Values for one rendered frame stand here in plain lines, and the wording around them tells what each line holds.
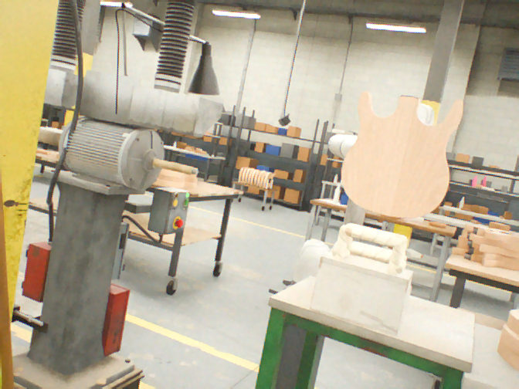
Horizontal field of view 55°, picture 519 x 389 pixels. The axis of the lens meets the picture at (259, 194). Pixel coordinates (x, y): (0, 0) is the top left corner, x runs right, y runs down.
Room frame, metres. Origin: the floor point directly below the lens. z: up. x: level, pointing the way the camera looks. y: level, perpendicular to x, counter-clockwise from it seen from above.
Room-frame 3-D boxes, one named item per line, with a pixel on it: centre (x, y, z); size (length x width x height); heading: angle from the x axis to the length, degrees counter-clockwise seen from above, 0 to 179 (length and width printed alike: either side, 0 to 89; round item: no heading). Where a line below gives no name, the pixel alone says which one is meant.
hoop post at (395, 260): (1.48, -0.44, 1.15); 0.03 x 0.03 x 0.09
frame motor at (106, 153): (2.13, 0.64, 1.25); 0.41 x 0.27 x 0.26; 67
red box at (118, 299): (2.30, 0.64, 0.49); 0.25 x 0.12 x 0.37; 67
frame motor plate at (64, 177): (2.15, 0.71, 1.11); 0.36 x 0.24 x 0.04; 67
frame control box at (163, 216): (2.32, 0.47, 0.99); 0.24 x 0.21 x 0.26; 67
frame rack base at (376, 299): (1.56, -0.38, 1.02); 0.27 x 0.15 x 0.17; 70
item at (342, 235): (1.54, -0.28, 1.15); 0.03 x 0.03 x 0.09
